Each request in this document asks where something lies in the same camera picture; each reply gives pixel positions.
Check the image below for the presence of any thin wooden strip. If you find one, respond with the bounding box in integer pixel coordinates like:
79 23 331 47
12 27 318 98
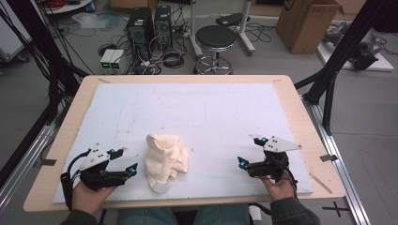
309 172 333 195

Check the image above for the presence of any cream towel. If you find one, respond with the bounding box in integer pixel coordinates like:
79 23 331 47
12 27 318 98
145 133 191 194

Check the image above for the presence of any thin black floor cable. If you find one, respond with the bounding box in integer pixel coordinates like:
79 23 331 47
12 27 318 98
245 21 277 44

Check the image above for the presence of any person's left leg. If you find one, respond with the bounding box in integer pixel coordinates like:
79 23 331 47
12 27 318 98
116 207 179 225

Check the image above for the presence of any black computer tower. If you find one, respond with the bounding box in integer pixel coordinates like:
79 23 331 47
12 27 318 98
126 7 155 61
153 5 174 51

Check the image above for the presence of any person's leg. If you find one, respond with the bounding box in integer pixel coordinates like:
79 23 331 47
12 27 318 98
116 207 179 225
191 203 252 225

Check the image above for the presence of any white round table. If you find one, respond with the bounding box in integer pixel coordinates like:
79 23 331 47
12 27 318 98
40 0 96 15

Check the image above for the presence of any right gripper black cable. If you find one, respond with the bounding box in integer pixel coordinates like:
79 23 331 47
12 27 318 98
275 160 299 200

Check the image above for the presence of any person's right leg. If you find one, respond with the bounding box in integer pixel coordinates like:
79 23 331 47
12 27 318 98
191 203 252 225

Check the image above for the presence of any black frame strut with cables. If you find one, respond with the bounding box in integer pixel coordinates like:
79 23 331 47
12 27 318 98
0 0 90 126

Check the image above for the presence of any brown cardboard box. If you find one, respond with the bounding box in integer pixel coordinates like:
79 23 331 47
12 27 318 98
275 0 345 55

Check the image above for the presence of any black flat case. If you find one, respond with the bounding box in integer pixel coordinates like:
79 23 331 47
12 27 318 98
215 12 252 28

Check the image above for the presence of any clear plastic bag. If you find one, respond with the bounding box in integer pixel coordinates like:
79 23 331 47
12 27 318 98
71 11 122 31

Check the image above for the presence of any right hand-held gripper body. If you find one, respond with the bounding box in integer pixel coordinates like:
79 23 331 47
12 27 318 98
247 135 303 183

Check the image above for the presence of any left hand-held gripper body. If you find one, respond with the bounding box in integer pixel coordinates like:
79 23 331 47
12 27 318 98
79 142 130 191

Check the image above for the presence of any black tape cross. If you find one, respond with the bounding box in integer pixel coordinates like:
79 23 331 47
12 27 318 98
322 201 350 218

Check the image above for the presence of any white power supply box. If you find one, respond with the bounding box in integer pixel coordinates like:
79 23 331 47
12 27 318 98
109 49 125 70
99 49 116 70

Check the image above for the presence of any white foam mat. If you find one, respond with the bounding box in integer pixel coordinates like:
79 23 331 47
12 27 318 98
53 82 314 204

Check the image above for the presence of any white platform board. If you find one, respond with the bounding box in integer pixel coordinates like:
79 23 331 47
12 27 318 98
316 29 395 73

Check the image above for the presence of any black robot device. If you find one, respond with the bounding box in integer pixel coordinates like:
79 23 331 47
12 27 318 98
349 31 385 71

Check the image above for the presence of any person's right hand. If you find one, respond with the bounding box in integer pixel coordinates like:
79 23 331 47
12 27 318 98
261 171 297 203

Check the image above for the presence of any black round stool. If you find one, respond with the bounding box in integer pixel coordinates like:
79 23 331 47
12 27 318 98
193 24 238 75

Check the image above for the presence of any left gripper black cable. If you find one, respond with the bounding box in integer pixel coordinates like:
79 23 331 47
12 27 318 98
60 149 92 212

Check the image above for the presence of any aluminium rail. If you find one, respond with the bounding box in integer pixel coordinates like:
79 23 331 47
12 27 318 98
301 95 373 225
0 124 58 215

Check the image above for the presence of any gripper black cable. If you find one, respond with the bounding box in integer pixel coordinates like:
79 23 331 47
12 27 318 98
275 160 299 200
60 149 92 212

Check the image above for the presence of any person's left hand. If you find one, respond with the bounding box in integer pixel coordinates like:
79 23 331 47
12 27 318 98
72 181 118 216

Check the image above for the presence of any tangle of floor cables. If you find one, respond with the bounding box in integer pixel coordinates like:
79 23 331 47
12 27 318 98
134 29 191 75

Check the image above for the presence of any white metal stand leg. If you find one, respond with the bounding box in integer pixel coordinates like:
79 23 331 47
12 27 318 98
188 0 205 58
237 0 256 56

